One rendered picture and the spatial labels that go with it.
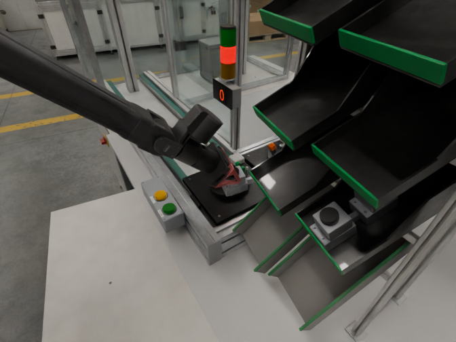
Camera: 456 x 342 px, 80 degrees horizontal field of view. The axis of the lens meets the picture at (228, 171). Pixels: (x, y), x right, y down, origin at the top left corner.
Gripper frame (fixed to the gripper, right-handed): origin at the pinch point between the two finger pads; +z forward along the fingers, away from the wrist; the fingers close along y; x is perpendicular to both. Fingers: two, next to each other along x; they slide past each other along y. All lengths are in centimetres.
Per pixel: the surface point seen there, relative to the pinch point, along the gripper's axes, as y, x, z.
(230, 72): 33.1, -16.3, -0.2
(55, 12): 520, 133, -14
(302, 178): -14.8, -13.7, -0.8
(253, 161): 21.0, 1.1, 25.2
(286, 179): -13.0, -10.9, -1.7
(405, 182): -33.0, -25.2, -14.1
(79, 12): 92, 10, -35
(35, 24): 786, 260, -18
